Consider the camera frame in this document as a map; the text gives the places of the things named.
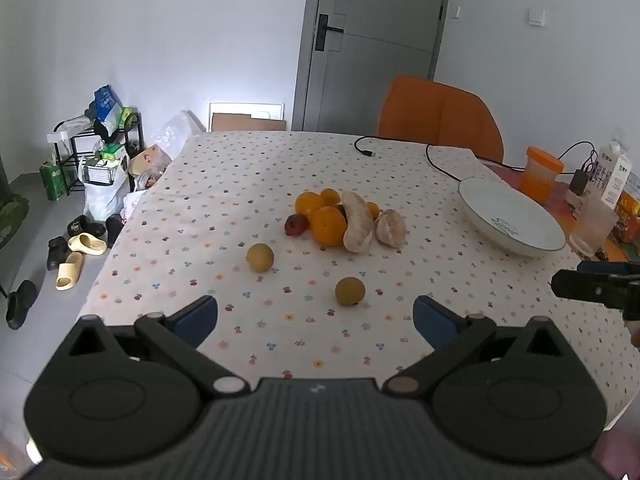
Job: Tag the orange lidded cup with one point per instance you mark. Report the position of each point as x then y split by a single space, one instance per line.
540 175

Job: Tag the blue white bag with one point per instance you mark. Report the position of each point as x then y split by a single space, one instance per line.
107 102

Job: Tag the white milk carton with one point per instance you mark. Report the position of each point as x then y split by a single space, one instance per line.
612 175

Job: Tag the black slipper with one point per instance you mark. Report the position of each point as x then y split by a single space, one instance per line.
56 252
21 305
114 230
85 225

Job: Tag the small orange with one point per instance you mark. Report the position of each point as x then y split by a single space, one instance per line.
330 196
373 209

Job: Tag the black shoe rack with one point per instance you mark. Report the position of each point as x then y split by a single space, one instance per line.
137 135

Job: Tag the orange snack box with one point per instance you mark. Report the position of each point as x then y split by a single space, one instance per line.
629 215

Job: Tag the small red fruit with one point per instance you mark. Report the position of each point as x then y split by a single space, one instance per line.
296 225

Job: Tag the clear drinking glass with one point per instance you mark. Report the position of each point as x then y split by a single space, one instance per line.
592 227

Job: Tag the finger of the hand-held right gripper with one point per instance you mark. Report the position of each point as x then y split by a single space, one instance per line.
585 286
610 267

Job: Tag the orange chair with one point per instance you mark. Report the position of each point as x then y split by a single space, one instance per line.
435 110

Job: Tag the cardboard box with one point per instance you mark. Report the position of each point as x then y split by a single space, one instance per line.
245 107

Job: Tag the green shopping bag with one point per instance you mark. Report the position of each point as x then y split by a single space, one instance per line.
51 182

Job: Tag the floral printed tablecloth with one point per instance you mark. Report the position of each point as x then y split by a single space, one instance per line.
225 185

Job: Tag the medium orange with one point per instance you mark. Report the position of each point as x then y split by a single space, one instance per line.
306 204

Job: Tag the large orange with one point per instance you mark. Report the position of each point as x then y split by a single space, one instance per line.
327 225

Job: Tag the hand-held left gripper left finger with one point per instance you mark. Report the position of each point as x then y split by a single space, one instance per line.
197 316

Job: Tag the white plastic bag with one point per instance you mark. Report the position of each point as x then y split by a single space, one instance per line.
102 200

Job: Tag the short peeled pomelo segment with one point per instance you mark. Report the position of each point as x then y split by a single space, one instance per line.
391 229

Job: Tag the green box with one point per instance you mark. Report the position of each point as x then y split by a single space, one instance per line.
115 151

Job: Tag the dark green bag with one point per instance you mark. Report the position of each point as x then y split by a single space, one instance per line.
12 220

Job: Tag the black charger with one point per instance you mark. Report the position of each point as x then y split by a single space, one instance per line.
580 181

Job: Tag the brown cardboard sheet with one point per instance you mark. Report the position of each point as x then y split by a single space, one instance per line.
245 122

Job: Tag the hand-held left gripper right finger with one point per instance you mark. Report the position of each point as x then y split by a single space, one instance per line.
432 321

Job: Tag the brown green kiwi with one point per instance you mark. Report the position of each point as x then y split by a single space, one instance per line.
350 291
260 257

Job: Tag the white shallow plate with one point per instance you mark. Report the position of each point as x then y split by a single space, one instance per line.
510 215

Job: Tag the clear plastic bag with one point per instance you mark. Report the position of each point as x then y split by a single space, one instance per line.
175 132

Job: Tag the grey door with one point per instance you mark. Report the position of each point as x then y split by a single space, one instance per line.
380 60

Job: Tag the white wall switch plate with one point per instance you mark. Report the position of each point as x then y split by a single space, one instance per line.
537 16

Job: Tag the beige slipper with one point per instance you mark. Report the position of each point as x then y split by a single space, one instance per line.
69 272
87 244

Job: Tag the long peeled pomelo segment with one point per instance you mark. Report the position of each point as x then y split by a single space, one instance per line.
357 225

